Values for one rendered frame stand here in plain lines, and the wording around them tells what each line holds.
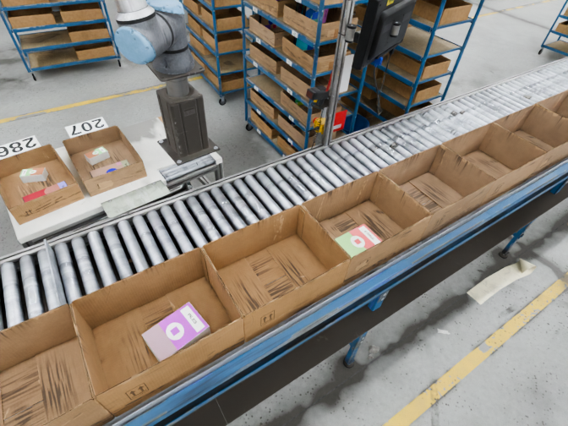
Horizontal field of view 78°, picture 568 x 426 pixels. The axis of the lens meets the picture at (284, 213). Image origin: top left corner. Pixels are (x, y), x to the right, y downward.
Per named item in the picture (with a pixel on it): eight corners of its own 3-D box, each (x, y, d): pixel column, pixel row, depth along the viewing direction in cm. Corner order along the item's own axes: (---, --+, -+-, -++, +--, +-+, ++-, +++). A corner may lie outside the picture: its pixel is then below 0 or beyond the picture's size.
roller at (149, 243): (143, 218, 167) (140, 210, 164) (184, 302, 138) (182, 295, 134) (132, 221, 165) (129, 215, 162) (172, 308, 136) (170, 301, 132)
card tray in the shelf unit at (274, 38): (248, 29, 279) (248, 15, 272) (281, 24, 290) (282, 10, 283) (274, 47, 255) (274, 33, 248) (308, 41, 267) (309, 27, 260)
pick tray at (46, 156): (58, 158, 187) (50, 143, 179) (85, 198, 167) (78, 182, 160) (-3, 180, 173) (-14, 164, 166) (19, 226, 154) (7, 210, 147)
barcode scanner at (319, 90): (303, 105, 190) (307, 85, 183) (319, 102, 196) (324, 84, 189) (309, 110, 186) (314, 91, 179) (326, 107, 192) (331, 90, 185)
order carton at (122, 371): (206, 275, 126) (200, 245, 114) (246, 343, 109) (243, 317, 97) (90, 329, 110) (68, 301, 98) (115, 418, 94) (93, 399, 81)
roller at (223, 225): (206, 194, 180) (205, 188, 177) (256, 267, 151) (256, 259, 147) (197, 198, 178) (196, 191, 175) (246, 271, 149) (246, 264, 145)
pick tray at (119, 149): (122, 139, 201) (117, 124, 194) (148, 176, 180) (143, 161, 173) (68, 155, 188) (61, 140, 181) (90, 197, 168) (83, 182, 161)
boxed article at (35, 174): (46, 181, 173) (41, 174, 170) (24, 183, 171) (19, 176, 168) (48, 174, 177) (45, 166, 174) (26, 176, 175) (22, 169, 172)
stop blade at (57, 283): (54, 252, 149) (45, 238, 142) (77, 342, 123) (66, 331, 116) (52, 253, 149) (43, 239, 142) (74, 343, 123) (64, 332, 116)
